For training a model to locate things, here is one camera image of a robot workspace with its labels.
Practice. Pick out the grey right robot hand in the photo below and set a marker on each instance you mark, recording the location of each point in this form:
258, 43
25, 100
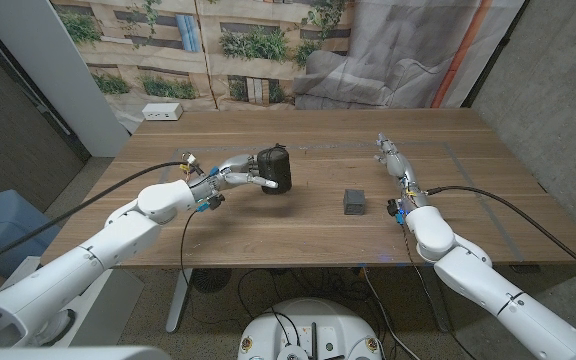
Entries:
400, 165

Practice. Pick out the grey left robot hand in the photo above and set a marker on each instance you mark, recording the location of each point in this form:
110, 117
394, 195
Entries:
235, 167

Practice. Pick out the black cylindrical speaker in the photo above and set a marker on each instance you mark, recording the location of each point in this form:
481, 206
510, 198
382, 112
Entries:
275, 165

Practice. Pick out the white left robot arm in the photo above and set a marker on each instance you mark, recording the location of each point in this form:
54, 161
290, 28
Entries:
68, 280

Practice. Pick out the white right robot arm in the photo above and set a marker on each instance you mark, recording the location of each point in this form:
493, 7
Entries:
493, 290

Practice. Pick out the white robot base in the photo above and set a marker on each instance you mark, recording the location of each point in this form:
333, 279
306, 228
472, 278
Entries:
313, 325

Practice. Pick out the small gray box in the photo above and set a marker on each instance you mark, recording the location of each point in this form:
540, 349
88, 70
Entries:
354, 202

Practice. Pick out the white power strip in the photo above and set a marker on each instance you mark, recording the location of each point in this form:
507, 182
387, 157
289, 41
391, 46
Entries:
162, 111

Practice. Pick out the black round floor fan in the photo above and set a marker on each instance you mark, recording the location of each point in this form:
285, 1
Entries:
211, 280

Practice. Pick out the printed fabric backdrop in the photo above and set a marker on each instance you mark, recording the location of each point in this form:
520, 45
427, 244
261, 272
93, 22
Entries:
278, 50

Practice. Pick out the black backdrop stand pole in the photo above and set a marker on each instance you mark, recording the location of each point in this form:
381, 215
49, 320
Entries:
493, 57

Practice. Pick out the white table leg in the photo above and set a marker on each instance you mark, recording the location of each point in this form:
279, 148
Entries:
178, 300

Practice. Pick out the white pillar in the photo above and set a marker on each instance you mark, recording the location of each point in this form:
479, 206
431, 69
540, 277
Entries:
58, 70

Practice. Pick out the blue upholstered chair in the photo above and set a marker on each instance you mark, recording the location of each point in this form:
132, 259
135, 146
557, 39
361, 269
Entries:
3, 230

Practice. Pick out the white robot torso edge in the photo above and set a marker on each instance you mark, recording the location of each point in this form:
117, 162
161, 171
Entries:
68, 354

